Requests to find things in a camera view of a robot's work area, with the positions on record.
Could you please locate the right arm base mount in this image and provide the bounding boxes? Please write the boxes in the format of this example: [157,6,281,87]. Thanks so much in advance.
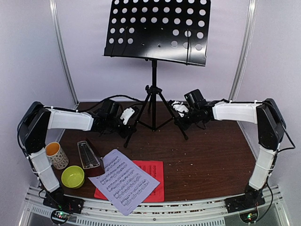
[225,193,265,224]

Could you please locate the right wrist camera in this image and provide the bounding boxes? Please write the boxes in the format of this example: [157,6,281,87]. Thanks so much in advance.
[168,100,189,117]

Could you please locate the front aluminium rail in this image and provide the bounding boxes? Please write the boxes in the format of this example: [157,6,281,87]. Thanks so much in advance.
[20,186,290,226]

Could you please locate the black music stand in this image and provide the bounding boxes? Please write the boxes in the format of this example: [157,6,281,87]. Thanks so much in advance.
[102,0,212,148]

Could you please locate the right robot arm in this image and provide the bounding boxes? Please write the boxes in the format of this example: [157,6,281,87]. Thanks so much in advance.
[169,89,289,208]

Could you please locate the green bowl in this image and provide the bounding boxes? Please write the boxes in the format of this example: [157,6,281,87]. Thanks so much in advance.
[61,165,85,189]

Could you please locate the white sheet music page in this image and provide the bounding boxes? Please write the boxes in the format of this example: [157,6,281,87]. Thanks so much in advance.
[87,148,161,216]

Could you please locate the left aluminium frame post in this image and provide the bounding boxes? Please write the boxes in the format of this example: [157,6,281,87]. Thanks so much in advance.
[49,0,79,105]

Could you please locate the red sheet music page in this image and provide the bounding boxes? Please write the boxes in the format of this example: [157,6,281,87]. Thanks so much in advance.
[93,160,165,202]

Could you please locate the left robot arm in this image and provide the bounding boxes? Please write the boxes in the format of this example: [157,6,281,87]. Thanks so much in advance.
[17,99,138,209]

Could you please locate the wooden metronome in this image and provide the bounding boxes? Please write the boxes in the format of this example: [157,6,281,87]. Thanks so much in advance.
[77,138,105,178]

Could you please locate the right aluminium frame post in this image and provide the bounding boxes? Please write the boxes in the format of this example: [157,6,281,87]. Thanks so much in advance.
[229,0,257,100]

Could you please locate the patterned mug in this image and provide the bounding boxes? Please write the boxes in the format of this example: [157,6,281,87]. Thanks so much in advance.
[46,142,69,170]

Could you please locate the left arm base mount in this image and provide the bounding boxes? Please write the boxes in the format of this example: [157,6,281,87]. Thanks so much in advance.
[43,192,84,226]

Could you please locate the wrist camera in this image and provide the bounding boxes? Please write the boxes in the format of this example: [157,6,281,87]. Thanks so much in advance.
[168,100,189,117]
[120,106,139,125]

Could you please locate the aluminium frame post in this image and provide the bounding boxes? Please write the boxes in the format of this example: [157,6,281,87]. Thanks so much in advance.
[49,0,79,105]
[229,0,257,100]

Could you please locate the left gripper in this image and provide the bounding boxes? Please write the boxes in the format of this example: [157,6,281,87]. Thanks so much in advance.
[106,115,135,138]

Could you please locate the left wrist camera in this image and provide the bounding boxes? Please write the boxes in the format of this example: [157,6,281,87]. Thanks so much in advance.
[120,106,139,125]

